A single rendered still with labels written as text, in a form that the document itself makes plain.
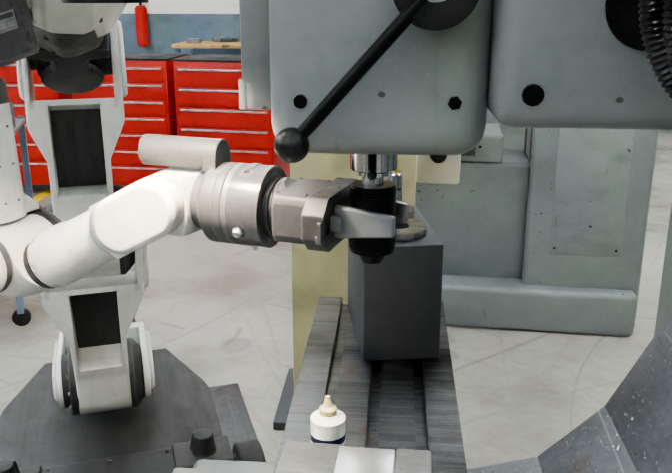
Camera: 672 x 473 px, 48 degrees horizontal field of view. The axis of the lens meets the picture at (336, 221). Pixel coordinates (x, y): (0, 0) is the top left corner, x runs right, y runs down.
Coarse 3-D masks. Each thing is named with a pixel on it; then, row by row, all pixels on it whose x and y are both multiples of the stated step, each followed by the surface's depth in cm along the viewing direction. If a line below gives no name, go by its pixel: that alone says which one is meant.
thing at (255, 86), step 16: (240, 0) 71; (256, 0) 70; (240, 16) 71; (256, 16) 71; (240, 32) 72; (256, 32) 71; (256, 48) 72; (256, 64) 72; (240, 80) 73; (256, 80) 73; (240, 96) 73; (256, 96) 73
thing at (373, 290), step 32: (416, 224) 118; (352, 256) 128; (416, 256) 113; (352, 288) 129; (384, 288) 114; (416, 288) 115; (352, 320) 131; (384, 320) 116; (416, 320) 116; (384, 352) 117; (416, 352) 118
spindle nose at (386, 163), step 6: (354, 156) 74; (360, 156) 74; (366, 156) 74; (378, 156) 73; (384, 156) 74; (390, 156) 74; (396, 156) 75; (354, 162) 75; (360, 162) 74; (366, 162) 74; (378, 162) 74; (384, 162) 74; (390, 162) 74; (396, 162) 75; (354, 168) 75; (360, 168) 74; (366, 168) 74; (378, 168) 74; (384, 168) 74; (390, 168) 74; (396, 168) 75
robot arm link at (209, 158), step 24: (144, 144) 83; (168, 144) 82; (192, 144) 81; (216, 144) 80; (168, 168) 84; (192, 168) 83; (216, 168) 80; (192, 192) 81; (216, 192) 79; (192, 216) 81; (216, 216) 79; (216, 240) 82
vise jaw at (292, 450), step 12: (288, 444) 77; (300, 444) 77; (312, 444) 77; (324, 444) 77; (336, 444) 77; (288, 456) 75; (300, 456) 75; (312, 456) 75; (324, 456) 75; (336, 456) 75; (288, 468) 73; (300, 468) 73; (312, 468) 73; (324, 468) 73
